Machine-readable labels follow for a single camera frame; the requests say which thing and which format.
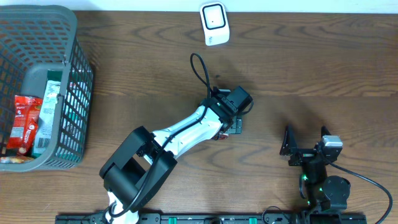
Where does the white barcode scanner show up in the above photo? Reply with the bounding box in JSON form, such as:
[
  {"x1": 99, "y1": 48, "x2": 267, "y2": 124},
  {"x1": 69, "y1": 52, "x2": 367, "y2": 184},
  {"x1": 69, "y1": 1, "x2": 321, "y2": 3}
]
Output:
[{"x1": 200, "y1": 2, "x2": 230, "y2": 46}]

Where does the green 3M gloves package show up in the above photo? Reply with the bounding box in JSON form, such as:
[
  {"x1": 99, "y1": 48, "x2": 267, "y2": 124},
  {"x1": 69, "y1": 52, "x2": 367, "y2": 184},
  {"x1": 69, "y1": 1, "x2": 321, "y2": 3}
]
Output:
[{"x1": 47, "y1": 68, "x2": 93, "y2": 162}]

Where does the orange snack packet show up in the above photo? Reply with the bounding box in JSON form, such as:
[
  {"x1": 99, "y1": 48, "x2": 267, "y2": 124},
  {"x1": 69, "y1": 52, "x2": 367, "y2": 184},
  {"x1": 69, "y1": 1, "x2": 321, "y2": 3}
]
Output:
[{"x1": 0, "y1": 156, "x2": 34, "y2": 164}]

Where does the pale green wipes pack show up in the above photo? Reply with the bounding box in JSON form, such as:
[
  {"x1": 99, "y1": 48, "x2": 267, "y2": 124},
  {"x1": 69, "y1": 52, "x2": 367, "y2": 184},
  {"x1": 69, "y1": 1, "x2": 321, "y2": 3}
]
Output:
[{"x1": 32, "y1": 80, "x2": 60, "y2": 158}]

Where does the red snack bag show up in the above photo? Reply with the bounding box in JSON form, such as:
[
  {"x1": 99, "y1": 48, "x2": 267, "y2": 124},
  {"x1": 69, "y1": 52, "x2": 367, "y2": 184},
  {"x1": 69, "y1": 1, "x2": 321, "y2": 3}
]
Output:
[{"x1": 6, "y1": 95, "x2": 43, "y2": 151}]

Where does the red instant coffee stick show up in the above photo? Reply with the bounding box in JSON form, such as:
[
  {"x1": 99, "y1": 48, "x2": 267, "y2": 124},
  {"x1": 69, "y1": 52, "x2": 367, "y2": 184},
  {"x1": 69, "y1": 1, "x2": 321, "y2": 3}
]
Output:
[{"x1": 18, "y1": 119, "x2": 38, "y2": 155}]

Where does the green lid jar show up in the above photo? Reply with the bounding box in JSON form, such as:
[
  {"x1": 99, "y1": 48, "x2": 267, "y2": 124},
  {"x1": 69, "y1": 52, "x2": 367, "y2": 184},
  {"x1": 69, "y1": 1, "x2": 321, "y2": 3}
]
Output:
[{"x1": 215, "y1": 133, "x2": 229, "y2": 140}]

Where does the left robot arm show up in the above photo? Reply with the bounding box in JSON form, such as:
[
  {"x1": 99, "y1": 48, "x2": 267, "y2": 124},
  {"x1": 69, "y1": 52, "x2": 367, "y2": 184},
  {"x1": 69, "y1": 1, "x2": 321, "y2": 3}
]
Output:
[{"x1": 99, "y1": 86, "x2": 253, "y2": 223}]

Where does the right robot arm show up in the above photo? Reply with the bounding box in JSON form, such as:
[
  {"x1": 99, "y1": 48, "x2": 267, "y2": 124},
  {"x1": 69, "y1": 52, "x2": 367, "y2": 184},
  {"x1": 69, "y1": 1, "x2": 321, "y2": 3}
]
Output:
[{"x1": 279, "y1": 126, "x2": 351, "y2": 223}]

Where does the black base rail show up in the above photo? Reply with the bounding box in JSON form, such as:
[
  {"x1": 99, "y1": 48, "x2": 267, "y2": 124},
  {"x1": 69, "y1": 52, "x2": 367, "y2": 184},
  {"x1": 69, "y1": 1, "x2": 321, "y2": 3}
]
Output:
[{"x1": 55, "y1": 213, "x2": 367, "y2": 224}]

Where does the grey plastic mesh basket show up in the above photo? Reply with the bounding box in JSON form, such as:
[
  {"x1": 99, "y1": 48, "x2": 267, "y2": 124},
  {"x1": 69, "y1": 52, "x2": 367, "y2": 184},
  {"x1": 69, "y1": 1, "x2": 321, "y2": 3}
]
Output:
[{"x1": 1, "y1": 5, "x2": 94, "y2": 172}]

